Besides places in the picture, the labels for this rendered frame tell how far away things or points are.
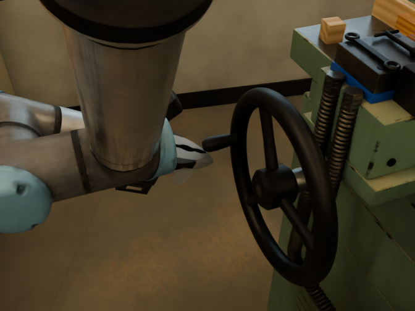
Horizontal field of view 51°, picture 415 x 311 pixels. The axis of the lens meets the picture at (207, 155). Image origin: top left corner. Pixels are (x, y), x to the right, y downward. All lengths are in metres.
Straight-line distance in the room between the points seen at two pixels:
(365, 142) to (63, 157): 0.36
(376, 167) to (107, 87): 0.39
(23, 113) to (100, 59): 0.32
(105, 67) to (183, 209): 1.45
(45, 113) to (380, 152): 0.41
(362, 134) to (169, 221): 1.18
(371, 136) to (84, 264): 1.21
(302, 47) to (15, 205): 0.58
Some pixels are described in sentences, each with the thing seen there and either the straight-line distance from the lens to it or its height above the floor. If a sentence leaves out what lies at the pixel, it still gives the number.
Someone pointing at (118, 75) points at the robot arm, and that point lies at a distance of 0.27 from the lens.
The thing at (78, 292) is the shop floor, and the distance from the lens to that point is 1.54.
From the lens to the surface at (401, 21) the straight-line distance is 0.88.
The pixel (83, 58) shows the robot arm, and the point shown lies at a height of 1.14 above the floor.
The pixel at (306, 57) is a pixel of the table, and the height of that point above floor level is 0.87.
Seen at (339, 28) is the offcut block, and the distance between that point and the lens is 0.82.
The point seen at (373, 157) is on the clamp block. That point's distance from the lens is 0.57.
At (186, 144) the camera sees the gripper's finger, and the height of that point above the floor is 0.82.
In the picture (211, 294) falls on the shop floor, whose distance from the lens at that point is 1.48.
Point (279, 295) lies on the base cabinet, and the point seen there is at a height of 0.16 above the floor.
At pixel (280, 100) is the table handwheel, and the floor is 0.95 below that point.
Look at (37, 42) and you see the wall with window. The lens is 2.00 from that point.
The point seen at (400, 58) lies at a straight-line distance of 0.60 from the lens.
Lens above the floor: 1.26
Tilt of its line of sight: 41 degrees down
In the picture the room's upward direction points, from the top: straight up
